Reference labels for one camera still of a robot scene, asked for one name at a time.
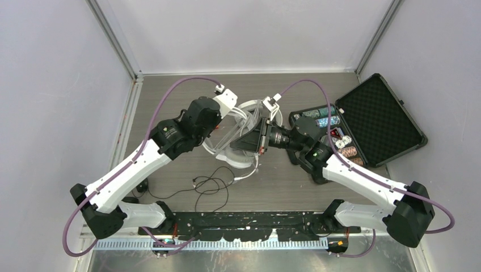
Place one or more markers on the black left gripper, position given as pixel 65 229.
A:
pixel 216 120

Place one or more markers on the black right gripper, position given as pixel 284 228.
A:
pixel 254 141

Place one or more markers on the large white grey headphones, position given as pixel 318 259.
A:
pixel 251 105

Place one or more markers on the small white headphones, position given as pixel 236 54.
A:
pixel 245 120

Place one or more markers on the black on-ear headphones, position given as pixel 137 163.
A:
pixel 143 186

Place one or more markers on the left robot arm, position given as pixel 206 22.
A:
pixel 102 202

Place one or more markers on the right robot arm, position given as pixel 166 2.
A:
pixel 403 211

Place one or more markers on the red black triangular button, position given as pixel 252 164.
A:
pixel 337 133

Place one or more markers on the blue poker chip row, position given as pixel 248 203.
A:
pixel 322 116

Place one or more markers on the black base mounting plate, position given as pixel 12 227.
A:
pixel 249 226

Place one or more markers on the white ten poker chip stack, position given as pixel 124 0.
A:
pixel 343 142

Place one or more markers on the black poker chip case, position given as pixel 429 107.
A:
pixel 380 127

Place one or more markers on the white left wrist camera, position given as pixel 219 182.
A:
pixel 226 99

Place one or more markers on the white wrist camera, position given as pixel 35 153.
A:
pixel 270 104
pixel 226 99

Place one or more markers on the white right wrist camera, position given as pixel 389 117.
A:
pixel 270 104

